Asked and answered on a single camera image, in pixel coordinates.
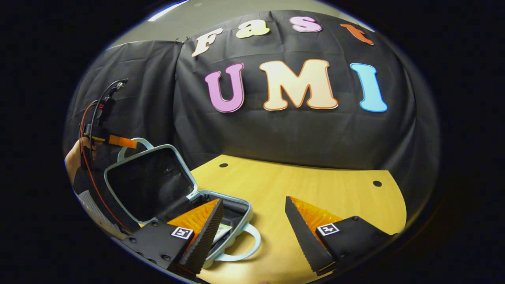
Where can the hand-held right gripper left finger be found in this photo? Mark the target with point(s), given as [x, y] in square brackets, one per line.
[207, 236]

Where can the black backdrop cloth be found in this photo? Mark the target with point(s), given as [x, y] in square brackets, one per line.
[296, 130]

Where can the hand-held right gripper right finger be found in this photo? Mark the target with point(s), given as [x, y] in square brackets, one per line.
[305, 240]

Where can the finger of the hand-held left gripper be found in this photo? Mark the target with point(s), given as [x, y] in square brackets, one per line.
[122, 141]

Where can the white green cosmetic tube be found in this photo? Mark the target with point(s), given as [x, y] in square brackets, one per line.
[224, 230]

